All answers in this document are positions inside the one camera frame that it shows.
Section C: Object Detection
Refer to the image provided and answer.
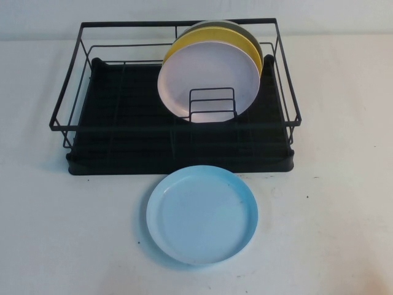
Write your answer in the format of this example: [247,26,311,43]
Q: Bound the pale purple plate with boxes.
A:
[157,42,263,124]

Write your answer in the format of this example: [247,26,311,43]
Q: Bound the grey green plate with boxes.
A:
[181,20,264,59]

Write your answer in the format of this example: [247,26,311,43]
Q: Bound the black plastic drip tray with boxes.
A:
[65,54,296,177]

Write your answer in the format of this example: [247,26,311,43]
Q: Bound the black wire dish rack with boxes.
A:
[48,17,302,153]

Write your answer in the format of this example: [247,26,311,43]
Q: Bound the light blue plate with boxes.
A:
[146,163,260,258]

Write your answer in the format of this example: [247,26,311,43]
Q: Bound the yellow plate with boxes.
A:
[162,26,264,77]

